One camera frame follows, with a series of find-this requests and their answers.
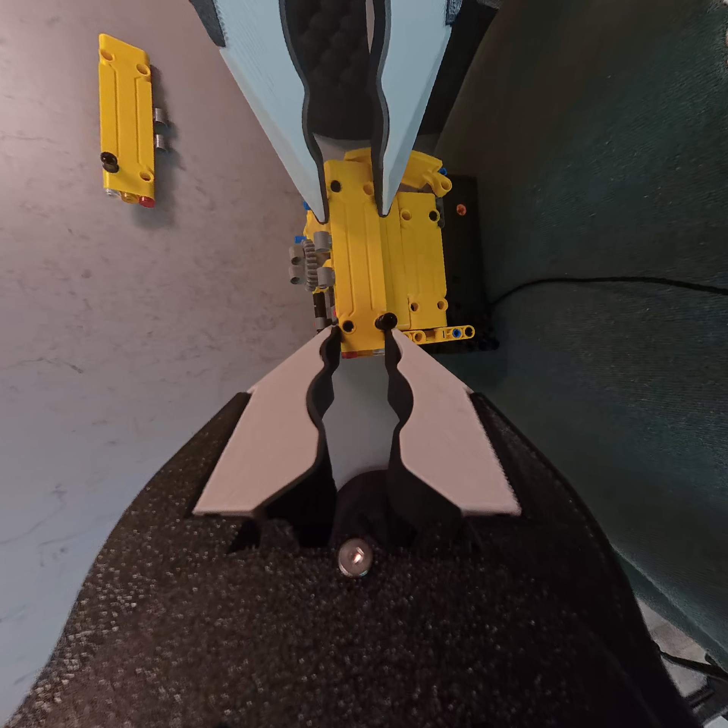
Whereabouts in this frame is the yellow lego vehicle model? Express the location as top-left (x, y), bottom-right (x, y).
top-left (287, 149), bottom-right (500, 360)

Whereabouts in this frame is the black wired earphone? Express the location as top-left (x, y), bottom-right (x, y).
top-left (489, 276), bottom-right (728, 308)

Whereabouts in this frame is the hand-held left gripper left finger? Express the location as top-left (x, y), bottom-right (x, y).
top-left (192, 327), bottom-right (341, 548)

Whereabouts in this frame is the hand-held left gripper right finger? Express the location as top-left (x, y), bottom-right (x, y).
top-left (384, 329), bottom-right (524, 548)

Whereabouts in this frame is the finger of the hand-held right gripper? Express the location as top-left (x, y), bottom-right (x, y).
top-left (366, 0), bottom-right (454, 219)
top-left (212, 0), bottom-right (332, 224)

